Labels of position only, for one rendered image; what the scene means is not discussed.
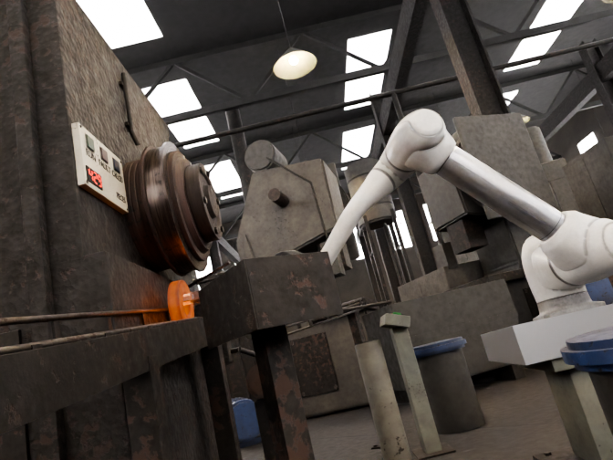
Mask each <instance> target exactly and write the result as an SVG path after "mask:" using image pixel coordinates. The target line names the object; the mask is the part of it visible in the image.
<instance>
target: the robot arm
mask: <svg viewBox="0 0 613 460"><path fill-rule="evenodd" d="M455 144H456V142H455V140H454V138H453V137H452V136H451V135H450V133H449V132H448V131H447V130H446V128H445V124H444V122H443V120H442V117H441V116H440V115H439V114H438V113H436V112H435V111H433V110H426V109H421V110H415V111H413V112H412V113H410V114H408V115H407V116H406V117H404V118H403V119H402V120H401V121H400V123H399V124H398V125H397V127H396V128H395V130H394V131H393V133H392V134H391V135H390V138H389V141H388V144H387V146H386V148H385V150H384V152H383V153H382V155H381V157H380V159H379V161H378V163H377V164H376V165H375V167H374V168H373V169H372V170H371V172H370V173H369V175H368V177H367V178H366V180H365V181H364V183H363V184H362V185H361V186H360V188H359V189H358V191H357V192H356V193H355V195H354V196H353V197H352V199H351V200H350V202H349V203H348V205H347V207H346V208H345V210H344V211H343V213H342V214H341V216H340V217H339V219H338V221H337V223H336V225H335V227H334V229H333V230H332V232H331V234H330V236H329V238H328V240H327V241H326V243H325V245H324V247H323V248H322V250H321V252H325V251H328V254H329V258H330V262H331V266H332V264H333V262H334V261H335V259H336V258H337V256H338V254H339V252H340V250H341V249H342V247H343V246H344V244H345V243H346V242H347V240H348V238H349V236H350V235H351V233H352V231H353V230H354V228H355V227H356V225H357V224H358V222H359V220H360V219H361V217H362V216H363V215H364V214H365V213H366V212H367V211H368V209H369V208H370V207H371V206H373V205H374V204H375V203H377V202H378V201H380V200H381V199H382V198H384V197H385V196H387V195H388V194H390V193H392V192H393V191H394V190H395V189H396V188H397V187H399V186H400V185H401V184H402V183H403V182H404V181H405V180H406V179H408V178H409V177H410V176H411V175H412V174H413V173H415V172H416V171H419V172H422V173H427V174H435V173H436V174H438V175H439V176H441V177H442V178H443V179H445V180H446V181H448V182H449V183H451V184H453V185H455V186H456V187H458V188H459V189H461V190H462V191H464V192H466V193H467V194H469V195H470V196H471V197H473V198H474V199H476V200H478V201H479V202H481V203H482V204H484V205H486V206H488V207H489V208H491V209H492V210H494V211H495V212H496V213H498V214H500V215H501V216H503V217H504V218H506V219H507V220H509V221H511V222H512V223H514V224H515V225H517V226H519V227H520V228H522V229H524V230H525V231H526V232H527V233H529V234H530V235H532V236H530V237H529V238H527V239H526V240H525V243H524V244H523V248H522V264H523V268H524V271H525V276H526V279H527V282H528V284H529V287H530V288H531V291H532V293H533V295H534V297H535V301H536V303H537V306H538V310H539V313H540V314H539V315H538V316H537V317H535V318H533V321H536V320H540V319H547V318H552V317H555V316H560V315H564V314H568V313H572V312H577V311H581V310H585V309H590V308H597V307H601V306H606V303H605V301H592V300H591V298H590V296H589V295H588V293H587V289H586V286H585V284H588V283H592V282H596V281H599V280H601V279H604V278H607V277H611V276H613V220H611V219H607V218H601V219H599V218H596V217H594V216H590V215H587V214H581V213H580V212H577V211H565V212H562V213H561V212H559V211H558V210H556V209H555V208H554V207H552V206H551V205H549V204H547V203H546V202H544V201H542V200H541V199H539V198H538V197H536V196H534V195H533V194H531V193H529V192H528V191H527V190H525V189H524V188H522V187H521V186H519V185H517V184H516V183H514V182H512V181H510V180H509V179H507V178H506V177H504V176H503V175H501V174H500V173H498V172H497V171H495V170H493V169H492V168H490V167H489V166H487V165H486V164H484V163H482V162H480V161H479V160H477V159H475V158H474V157H472V155H470V154H468V153H467V152H465V151H463V150H462V149H460V148H458V147H457V146H455ZM196 302H197V303H200V298H199V293H198V291H194V292H192V291H190V294H185V295H183V305H189V304H193V305H194V306H195V305H196Z"/></svg>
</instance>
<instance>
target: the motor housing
mask: <svg viewBox="0 0 613 460"><path fill-rule="evenodd" d="M246 387H247V390H248V391H249V392H250V393H251V394H252V395H253V396H254V397H255V398H257V399H259V400H257V401H255V411H256V416H257V422H258V426H259V431H260V435H261V440H262V445H263V450H264V455H265V460H276V458H275V449H274V445H273V440H272V435H271V431H270V426H269V422H268V417H267V412H266V408H265V399H264V395H263V390H262V385H261V381H260V376H259V371H258V367H257V364H256V365H255V366H253V367H252V368H251V369H250V371H249V372H248V373H247V376H246Z"/></svg>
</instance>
